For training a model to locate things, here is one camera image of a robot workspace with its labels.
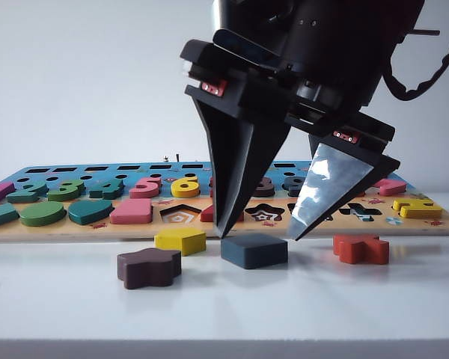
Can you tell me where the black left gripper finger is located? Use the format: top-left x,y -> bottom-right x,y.
184,84 -> 292,239

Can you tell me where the teal rounded shape piece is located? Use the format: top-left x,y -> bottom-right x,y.
67,199 -> 114,226

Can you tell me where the black corrugated cable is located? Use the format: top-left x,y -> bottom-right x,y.
381,0 -> 449,102

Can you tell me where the blue wooden puzzle board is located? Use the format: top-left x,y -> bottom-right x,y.
0,161 -> 449,242

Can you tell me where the pink number five piece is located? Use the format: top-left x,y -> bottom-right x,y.
129,176 -> 163,200

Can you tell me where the yellow number six piece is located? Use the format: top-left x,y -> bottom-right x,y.
170,175 -> 201,199

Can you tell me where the yellow pentagon block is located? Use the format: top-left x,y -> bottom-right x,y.
153,227 -> 207,257

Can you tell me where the pink trapezoid shape piece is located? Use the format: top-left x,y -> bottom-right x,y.
109,197 -> 153,226

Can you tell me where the teal rectangle shape piece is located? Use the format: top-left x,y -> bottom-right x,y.
0,203 -> 20,229

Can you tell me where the pink greater-than sign piece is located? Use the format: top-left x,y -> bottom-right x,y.
371,177 -> 402,197

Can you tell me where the brown number eight piece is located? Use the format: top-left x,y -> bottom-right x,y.
253,175 -> 277,199

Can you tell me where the dark blue square block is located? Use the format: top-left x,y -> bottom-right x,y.
220,233 -> 289,271

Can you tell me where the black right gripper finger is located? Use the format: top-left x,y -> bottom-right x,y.
284,111 -> 401,242

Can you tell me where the teal number four piece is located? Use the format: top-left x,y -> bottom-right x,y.
88,178 -> 125,200

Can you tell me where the green number two piece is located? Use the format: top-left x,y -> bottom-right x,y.
6,180 -> 49,203

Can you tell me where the yellow symbol piece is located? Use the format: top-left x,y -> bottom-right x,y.
392,197 -> 444,220

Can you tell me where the dark teal number nine piece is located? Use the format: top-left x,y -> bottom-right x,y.
281,174 -> 308,198

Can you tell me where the green oval shape piece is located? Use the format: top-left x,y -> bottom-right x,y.
19,200 -> 67,227

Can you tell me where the orange cross block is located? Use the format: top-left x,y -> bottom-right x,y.
332,233 -> 391,266

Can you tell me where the green number three piece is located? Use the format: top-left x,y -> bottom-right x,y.
46,179 -> 87,202

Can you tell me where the brown star block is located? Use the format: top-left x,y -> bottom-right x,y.
116,247 -> 183,290

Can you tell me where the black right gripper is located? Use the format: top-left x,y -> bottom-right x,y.
180,21 -> 424,125

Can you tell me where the red triangle shape piece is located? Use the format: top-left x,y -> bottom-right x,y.
200,203 -> 245,223

